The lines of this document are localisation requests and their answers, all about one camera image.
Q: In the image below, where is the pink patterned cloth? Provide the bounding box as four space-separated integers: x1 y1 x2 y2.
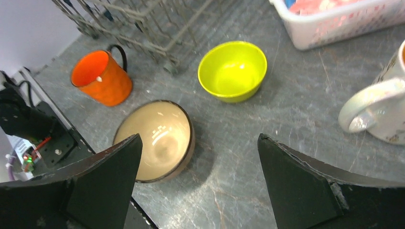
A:
289 0 359 15

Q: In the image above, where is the beige bowl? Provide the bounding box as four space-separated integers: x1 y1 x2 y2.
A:
113 100 196 183

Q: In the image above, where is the blue cloth in basket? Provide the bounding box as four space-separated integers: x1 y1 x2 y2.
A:
284 0 297 9

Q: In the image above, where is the white floral mug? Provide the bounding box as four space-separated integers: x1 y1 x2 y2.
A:
338 43 405 146

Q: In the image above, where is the white plastic basket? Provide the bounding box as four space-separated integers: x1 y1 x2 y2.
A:
270 0 405 51

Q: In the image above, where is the metal wire dish rack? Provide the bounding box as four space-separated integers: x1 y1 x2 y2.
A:
53 0 234 74

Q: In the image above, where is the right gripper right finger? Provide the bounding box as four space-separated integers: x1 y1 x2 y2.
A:
257 134 405 229

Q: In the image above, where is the yellow-green bowl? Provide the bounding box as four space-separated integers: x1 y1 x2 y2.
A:
197 41 267 103

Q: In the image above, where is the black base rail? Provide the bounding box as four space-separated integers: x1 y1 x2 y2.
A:
0 72 156 229

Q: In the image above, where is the orange mug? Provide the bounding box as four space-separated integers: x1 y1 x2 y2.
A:
70 44 133 106

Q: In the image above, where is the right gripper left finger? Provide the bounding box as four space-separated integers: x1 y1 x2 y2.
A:
0 134 143 229

